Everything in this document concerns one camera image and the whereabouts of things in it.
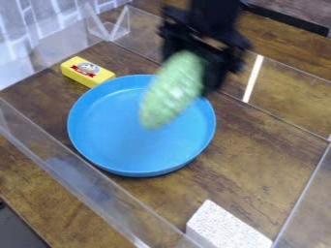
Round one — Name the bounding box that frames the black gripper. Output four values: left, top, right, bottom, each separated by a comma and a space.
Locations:
158, 0, 252, 97

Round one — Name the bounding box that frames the green bitter gourd toy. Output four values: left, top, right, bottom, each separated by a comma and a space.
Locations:
140, 50, 204, 129

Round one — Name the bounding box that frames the blue round tray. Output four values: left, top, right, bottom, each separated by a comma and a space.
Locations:
66, 75, 216, 177

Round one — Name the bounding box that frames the black baseboard strip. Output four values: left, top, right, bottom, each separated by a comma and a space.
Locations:
245, 0, 331, 38

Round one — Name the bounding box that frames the yellow rectangular box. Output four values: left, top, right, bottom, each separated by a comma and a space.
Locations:
61, 56, 116, 88

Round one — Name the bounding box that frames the white speckled foam block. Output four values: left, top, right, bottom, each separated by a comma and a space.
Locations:
185, 200, 272, 248

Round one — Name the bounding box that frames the clear acrylic enclosure wall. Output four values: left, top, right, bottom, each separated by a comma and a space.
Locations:
0, 1, 331, 248

